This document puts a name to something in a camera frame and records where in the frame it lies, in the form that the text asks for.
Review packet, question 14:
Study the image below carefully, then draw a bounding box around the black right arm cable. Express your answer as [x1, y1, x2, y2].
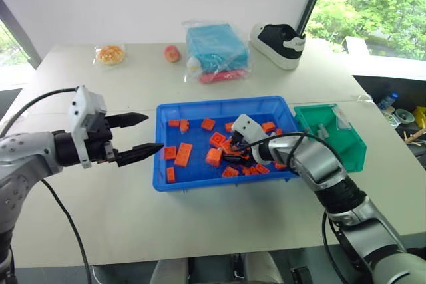
[246, 130, 354, 284]

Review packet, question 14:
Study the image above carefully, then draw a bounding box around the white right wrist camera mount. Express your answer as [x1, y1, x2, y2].
[230, 114, 271, 148]

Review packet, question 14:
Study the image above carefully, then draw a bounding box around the wooden stick frame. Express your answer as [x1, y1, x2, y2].
[401, 126, 426, 146]

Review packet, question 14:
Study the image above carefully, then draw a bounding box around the grey rounded shape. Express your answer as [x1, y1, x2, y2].
[149, 258, 191, 284]
[244, 251, 284, 284]

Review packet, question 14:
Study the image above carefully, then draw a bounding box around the yellow object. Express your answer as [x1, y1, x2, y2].
[413, 106, 426, 129]

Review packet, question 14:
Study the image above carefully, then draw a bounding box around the black storage crate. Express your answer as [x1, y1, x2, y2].
[351, 74, 426, 157]

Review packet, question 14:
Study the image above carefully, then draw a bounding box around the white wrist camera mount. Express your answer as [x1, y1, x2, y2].
[230, 114, 271, 148]
[67, 85, 108, 170]

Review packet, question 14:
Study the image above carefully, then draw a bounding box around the blue item in plastic bag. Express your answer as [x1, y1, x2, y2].
[181, 19, 252, 86]

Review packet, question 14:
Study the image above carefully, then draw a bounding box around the clear plastic water bottle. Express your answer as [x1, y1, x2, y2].
[377, 92, 400, 110]

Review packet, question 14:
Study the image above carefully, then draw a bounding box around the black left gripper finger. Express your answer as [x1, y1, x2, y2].
[105, 112, 150, 130]
[116, 142, 165, 168]

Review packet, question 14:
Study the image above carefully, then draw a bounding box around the long orange toy brick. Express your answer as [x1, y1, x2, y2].
[174, 142, 194, 168]

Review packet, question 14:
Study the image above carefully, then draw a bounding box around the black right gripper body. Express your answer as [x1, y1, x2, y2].
[229, 132, 254, 159]

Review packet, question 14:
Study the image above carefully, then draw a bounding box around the bread in clear wrapper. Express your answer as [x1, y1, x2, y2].
[93, 43, 128, 66]

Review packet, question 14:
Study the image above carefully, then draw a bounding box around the peach fruit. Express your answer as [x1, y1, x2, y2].
[163, 45, 182, 63]

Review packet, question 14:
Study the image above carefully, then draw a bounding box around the small black block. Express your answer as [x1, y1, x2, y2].
[290, 266, 312, 284]

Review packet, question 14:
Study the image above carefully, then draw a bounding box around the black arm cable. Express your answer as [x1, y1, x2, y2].
[246, 130, 354, 284]
[0, 86, 93, 284]

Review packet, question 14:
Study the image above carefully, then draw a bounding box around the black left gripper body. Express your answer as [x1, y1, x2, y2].
[86, 112, 120, 167]

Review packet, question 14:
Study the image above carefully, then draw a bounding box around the large square orange brick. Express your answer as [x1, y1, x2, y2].
[208, 132, 228, 149]

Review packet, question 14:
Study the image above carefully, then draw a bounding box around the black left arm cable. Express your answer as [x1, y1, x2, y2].
[0, 86, 93, 284]

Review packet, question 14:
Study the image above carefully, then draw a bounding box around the blue plastic bin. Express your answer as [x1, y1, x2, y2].
[152, 95, 302, 194]

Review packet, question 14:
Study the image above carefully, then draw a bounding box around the green plastic bin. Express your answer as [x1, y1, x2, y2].
[292, 103, 368, 174]

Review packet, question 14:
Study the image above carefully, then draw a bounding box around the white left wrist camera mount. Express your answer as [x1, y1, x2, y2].
[67, 85, 108, 170]

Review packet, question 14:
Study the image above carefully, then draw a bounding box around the black and white sneaker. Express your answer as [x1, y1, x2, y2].
[250, 23, 307, 71]

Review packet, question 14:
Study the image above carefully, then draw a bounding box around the clear plastic label sleeve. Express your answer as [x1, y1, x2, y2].
[333, 106, 352, 131]

